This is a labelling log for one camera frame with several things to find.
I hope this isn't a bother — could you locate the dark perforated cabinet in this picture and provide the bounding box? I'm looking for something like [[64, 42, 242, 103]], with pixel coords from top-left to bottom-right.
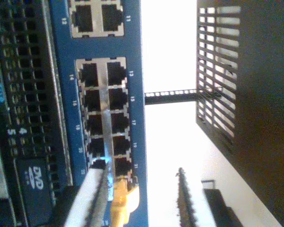
[[195, 0, 284, 227]]

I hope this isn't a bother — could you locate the black rack server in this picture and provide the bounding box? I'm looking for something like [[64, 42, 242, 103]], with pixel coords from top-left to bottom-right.
[[0, 0, 86, 227]]

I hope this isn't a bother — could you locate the yellow network cable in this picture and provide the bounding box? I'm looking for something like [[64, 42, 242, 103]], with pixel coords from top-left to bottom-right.
[[109, 176, 141, 227]]

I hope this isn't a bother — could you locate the black rack frame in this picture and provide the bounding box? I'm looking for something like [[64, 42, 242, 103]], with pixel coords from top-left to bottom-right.
[[144, 88, 197, 105]]

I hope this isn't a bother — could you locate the blue network switch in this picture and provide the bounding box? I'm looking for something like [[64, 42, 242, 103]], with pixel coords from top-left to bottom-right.
[[48, 0, 149, 227]]

